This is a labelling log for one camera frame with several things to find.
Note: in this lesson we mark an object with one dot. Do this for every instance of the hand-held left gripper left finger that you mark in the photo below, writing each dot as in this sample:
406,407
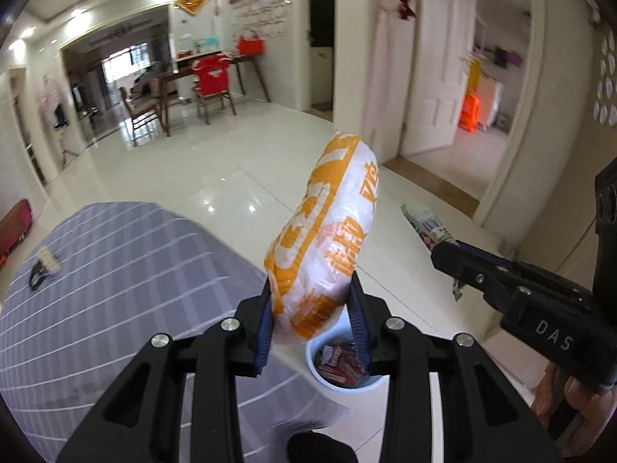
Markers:
264,328

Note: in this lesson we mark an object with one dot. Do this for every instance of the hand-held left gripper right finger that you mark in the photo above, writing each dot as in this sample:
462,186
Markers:
359,328

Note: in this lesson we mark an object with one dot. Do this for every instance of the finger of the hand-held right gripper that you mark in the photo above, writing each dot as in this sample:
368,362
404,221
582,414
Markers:
506,267
467,275

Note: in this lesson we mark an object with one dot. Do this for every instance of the white bowl of packets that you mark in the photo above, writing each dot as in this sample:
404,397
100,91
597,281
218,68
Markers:
312,361

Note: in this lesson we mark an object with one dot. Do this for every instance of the small red white packet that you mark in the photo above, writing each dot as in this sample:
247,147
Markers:
426,224

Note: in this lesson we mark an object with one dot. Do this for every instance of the orange white plastic bag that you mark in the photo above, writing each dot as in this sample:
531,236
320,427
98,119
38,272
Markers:
328,231

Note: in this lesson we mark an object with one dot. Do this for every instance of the person's right hand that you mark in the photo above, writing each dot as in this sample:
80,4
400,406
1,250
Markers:
578,410

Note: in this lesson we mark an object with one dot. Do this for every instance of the grey checked tablecloth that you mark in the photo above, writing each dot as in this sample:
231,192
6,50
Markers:
120,275

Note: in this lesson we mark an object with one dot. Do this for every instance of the orange plastic item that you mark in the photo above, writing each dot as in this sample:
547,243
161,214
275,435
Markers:
470,113

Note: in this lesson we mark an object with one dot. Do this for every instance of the white panel door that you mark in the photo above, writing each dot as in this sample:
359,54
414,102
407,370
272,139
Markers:
434,82

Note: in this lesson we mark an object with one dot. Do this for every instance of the white round-patterned panel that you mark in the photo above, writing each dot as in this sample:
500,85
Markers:
607,82

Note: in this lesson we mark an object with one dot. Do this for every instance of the wooden chair with shirt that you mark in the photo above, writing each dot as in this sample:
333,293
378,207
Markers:
214,103

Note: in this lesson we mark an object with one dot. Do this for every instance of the red shirt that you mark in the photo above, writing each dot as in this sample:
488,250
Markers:
211,75

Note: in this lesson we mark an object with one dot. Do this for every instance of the wooden dining table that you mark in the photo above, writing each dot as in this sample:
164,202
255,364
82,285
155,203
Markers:
168,77

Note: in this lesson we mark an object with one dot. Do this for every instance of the red door decoration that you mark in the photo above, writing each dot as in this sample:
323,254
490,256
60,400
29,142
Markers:
405,8

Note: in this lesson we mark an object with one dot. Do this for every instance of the red bag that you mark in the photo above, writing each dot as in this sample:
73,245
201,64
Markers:
251,44

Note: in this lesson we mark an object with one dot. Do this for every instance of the coat rack with clothes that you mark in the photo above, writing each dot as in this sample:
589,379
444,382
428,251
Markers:
55,94

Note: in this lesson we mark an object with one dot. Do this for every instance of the gold diamond frame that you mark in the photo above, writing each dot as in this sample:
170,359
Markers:
193,2

